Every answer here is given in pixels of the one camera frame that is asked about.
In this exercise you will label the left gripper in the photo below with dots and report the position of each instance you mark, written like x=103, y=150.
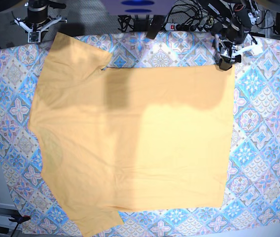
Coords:
x=231, y=43

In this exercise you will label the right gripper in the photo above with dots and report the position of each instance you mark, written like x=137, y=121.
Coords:
x=37, y=24

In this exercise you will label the yellow T-shirt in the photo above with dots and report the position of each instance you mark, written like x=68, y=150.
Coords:
x=130, y=139

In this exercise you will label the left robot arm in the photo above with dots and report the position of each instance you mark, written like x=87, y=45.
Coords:
x=244, y=13

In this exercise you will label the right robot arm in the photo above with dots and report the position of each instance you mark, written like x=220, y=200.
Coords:
x=38, y=5

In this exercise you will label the white power strip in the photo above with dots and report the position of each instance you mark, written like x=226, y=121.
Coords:
x=183, y=27

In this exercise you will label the black clamp at table edge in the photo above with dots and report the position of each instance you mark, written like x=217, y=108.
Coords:
x=155, y=26

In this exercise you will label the patterned blue tile tablecloth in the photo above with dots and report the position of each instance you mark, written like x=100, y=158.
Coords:
x=252, y=193

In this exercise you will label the orange black clamp bottom left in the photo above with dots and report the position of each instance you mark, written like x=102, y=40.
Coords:
x=19, y=219

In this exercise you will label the purple base camera mount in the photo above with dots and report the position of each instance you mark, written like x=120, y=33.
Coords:
x=138, y=7

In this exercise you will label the white aluminium rail box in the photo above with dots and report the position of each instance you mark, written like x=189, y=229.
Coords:
x=6, y=212

